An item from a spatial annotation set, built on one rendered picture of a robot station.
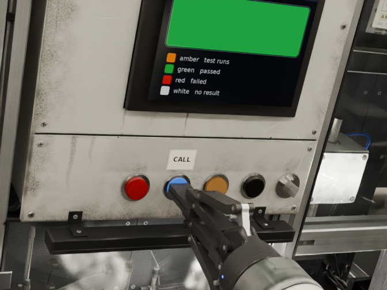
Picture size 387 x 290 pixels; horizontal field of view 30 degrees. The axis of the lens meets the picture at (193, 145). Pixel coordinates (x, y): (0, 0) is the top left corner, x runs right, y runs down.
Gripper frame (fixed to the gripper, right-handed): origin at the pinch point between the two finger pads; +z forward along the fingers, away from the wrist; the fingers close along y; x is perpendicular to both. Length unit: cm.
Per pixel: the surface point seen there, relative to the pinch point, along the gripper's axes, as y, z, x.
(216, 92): 14.4, 1.9, -1.7
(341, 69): 17.7, 5.2, -22.8
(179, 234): -5.4, 0.4, 0.0
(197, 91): 14.3, 1.9, 0.9
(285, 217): -6.2, 5.2, -20.0
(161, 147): 5.6, 4.2, 3.3
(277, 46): 21.0, 1.9, -9.1
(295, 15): 25.2, 1.9, -10.7
